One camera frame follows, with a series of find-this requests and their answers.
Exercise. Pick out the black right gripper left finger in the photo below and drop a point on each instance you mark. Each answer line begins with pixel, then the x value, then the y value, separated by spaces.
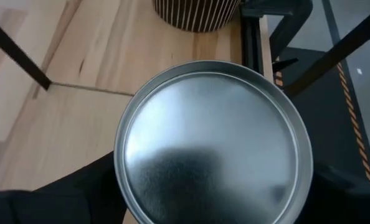
pixel 48 202

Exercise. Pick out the black rig frame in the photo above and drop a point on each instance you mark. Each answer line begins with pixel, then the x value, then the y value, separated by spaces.
pixel 291 21

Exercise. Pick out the black white striped planter pot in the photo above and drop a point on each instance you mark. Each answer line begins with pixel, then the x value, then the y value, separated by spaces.
pixel 197 15

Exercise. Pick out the pineapple label tin can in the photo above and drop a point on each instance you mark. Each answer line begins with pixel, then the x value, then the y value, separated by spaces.
pixel 210 124

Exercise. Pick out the yellow black hazard tape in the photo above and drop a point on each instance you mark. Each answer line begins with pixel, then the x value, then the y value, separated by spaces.
pixel 355 121

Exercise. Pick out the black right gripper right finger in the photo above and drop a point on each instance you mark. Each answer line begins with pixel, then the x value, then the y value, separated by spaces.
pixel 344 202

